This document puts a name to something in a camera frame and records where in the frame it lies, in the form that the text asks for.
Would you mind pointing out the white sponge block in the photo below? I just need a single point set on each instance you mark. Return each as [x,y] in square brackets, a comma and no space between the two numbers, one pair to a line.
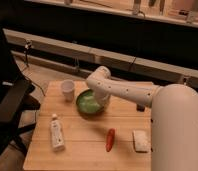
[141,143]

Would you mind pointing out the white paper cup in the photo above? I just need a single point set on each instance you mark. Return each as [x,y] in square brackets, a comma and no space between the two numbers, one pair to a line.
[68,89]

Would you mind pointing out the grey wall rail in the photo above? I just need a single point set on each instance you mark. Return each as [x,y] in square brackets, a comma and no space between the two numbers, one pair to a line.
[142,66]

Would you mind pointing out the red chili pepper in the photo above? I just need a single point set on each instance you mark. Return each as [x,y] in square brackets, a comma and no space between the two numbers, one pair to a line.
[110,139]

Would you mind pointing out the black office chair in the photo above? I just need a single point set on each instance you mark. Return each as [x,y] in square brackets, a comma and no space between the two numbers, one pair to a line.
[15,97]

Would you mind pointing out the green ceramic bowl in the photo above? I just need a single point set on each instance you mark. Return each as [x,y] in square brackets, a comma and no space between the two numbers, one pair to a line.
[88,105]

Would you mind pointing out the white tube bottle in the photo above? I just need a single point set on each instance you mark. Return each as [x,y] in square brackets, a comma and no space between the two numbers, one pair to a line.
[57,140]

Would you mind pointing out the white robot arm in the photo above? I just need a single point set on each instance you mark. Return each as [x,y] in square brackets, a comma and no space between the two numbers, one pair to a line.
[174,117]

